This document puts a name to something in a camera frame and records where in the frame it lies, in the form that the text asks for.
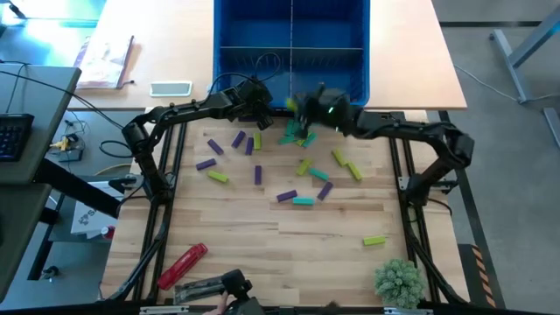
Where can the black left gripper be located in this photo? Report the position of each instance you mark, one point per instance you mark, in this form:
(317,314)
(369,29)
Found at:
(256,100)

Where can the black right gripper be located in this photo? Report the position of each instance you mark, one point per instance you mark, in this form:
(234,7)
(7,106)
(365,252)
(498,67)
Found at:
(310,109)

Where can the green wooden block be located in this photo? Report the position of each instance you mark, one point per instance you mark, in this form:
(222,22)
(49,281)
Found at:
(354,171)
(304,166)
(339,157)
(301,142)
(218,177)
(374,240)
(257,141)
(291,104)

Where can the blue plastic bin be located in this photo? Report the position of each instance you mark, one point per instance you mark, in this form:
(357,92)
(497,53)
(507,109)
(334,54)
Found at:
(254,30)

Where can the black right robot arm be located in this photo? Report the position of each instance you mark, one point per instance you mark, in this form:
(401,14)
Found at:
(407,131)

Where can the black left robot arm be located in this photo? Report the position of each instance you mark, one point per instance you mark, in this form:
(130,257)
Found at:
(184,111)

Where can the white-framed smartphone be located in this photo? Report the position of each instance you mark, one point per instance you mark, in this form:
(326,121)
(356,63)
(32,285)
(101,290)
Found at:
(170,88)

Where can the black handheld controller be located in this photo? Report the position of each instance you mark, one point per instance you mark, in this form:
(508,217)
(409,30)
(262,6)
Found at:
(238,282)

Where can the person's left hand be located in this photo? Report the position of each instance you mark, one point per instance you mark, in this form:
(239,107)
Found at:
(221,304)

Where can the red capped can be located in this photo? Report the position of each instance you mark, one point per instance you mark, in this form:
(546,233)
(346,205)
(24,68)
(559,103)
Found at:
(108,232)

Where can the black small box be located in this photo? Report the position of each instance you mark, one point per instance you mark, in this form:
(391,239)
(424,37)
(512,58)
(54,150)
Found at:
(72,155)

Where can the green artificial plant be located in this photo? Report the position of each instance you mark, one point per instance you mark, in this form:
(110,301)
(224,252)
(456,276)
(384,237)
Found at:
(400,284)

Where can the yellow connector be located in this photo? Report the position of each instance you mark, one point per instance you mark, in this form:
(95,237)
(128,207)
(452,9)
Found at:
(65,143)

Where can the black desk beam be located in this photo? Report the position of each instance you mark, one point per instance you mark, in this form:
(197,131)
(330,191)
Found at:
(74,190)

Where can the grey metal stand leg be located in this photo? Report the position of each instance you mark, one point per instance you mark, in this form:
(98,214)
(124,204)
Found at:
(510,65)

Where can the grey side desk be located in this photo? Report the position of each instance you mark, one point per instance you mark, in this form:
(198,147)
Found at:
(48,100)

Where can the black keyboard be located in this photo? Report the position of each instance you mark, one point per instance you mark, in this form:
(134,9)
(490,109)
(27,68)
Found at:
(15,137)

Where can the black caster wheel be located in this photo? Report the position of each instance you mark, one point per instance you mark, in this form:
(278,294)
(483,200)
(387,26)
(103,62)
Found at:
(49,273)

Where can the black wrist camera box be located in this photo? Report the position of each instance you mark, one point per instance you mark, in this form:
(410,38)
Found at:
(229,100)
(338,113)

